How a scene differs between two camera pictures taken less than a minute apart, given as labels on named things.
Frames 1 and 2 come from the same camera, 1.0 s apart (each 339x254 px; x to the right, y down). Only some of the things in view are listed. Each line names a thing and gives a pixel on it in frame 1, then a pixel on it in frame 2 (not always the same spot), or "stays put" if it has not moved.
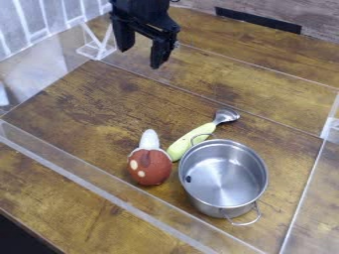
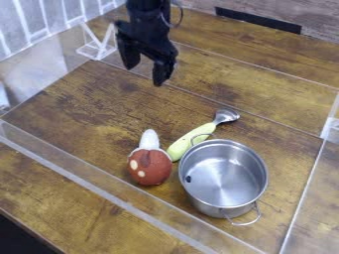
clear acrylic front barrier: (64, 205) stays put
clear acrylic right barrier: (313, 233) stays put
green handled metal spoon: (224, 115) stays put
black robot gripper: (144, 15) -> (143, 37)
